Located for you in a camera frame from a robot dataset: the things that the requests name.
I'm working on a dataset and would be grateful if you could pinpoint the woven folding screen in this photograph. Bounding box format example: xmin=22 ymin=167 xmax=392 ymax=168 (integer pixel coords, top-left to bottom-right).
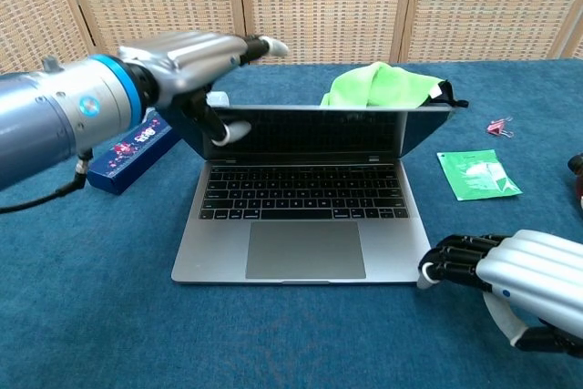
xmin=0 ymin=0 xmax=583 ymax=75

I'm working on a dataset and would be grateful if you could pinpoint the dark brown object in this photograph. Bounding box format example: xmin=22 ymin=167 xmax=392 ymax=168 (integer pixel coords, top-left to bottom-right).
xmin=567 ymin=152 xmax=583 ymax=212

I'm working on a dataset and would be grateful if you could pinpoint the silver laptop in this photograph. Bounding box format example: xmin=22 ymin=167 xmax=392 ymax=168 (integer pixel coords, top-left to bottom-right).
xmin=170 ymin=103 xmax=456 ymax=287

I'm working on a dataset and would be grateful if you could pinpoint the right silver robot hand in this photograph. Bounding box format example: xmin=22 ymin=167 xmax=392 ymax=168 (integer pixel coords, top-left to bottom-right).
xmin=416 ymin=230 xmax=583 ymax=358

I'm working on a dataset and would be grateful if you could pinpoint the teal table cloth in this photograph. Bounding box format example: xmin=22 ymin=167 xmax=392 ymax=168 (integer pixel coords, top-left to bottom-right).
xmin=0 ymin=56 xmax=583 ymax=389

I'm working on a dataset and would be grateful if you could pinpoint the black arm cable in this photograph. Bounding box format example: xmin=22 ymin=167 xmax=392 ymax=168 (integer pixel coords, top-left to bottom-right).
xmin=0 ymin=148 xmax=95 ymax=215

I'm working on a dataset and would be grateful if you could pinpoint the green foil sachet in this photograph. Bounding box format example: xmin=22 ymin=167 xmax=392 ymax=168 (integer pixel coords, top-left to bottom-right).
xmin=436 ymin=148 xmax=524 ymax=202

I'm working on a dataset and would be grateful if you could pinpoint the pink binder clip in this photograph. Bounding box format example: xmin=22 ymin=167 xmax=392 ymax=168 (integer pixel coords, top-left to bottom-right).
xmin=486 ymin=117 xmax=517 ymax=138

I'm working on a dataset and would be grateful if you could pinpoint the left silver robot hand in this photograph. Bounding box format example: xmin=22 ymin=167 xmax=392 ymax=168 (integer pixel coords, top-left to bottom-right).
xmin=117 ymin=31 xmax=291 ymax=148

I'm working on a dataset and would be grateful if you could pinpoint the green microfiber cloth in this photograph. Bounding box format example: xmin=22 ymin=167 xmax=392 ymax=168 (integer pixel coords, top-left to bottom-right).
xmin=320 ymin=61 xmax=470 ymax=109

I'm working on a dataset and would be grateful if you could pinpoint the dark blue floral box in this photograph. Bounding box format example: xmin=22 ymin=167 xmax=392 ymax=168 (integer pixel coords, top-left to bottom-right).
xmin=87 ymin=107 xmax=180 ymax=197

